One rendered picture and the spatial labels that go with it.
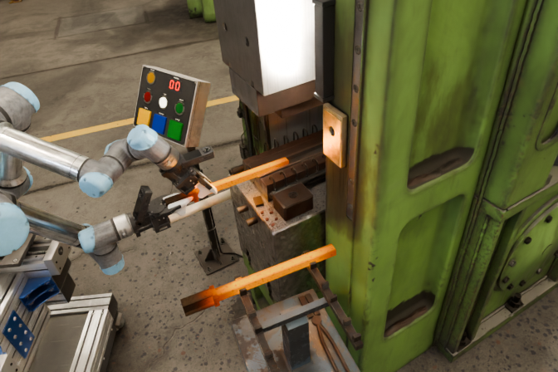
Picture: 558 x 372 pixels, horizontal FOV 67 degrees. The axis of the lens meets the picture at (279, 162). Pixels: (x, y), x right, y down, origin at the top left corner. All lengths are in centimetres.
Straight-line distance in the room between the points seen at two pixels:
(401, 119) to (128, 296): 193
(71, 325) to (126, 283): 44
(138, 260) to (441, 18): 218
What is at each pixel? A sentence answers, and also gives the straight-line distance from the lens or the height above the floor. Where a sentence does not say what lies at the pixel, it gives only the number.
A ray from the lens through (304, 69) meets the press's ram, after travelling 126.
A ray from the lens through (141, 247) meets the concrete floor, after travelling 279.
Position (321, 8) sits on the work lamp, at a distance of 105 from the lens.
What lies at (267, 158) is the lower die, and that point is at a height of 99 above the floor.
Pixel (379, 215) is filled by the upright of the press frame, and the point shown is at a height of 110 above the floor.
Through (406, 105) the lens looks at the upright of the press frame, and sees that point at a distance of 105.
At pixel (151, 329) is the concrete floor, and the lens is 241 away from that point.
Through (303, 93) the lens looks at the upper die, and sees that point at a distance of 136.
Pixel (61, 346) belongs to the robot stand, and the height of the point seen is 21.
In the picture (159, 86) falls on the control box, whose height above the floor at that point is 114.
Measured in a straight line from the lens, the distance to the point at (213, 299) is 118.
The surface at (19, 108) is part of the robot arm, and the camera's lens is 151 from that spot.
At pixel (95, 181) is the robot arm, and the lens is 124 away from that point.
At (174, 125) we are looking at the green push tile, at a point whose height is 103.
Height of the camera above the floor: 195
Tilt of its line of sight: 37 degrees down
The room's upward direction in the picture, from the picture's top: 5 degrees counter-clockwise
